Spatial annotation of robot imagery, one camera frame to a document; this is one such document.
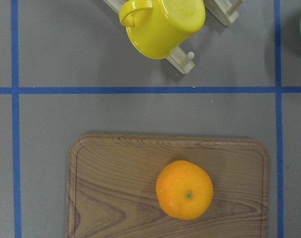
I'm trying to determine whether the brown wooden cutting board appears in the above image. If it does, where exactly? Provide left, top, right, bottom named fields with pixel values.
left=66, top=134, right=270, bottom=238

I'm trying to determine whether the orange fruit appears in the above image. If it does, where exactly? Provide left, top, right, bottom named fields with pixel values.
left=156, top=160, right=214, bottom=220

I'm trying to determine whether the wooden peg drying rack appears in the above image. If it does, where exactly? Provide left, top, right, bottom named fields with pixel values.
left=102, top=0, right=245, bottom=74

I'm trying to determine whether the yellow mug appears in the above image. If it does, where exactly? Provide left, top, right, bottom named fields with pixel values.
left=119, top=0, right=205, bottom=60

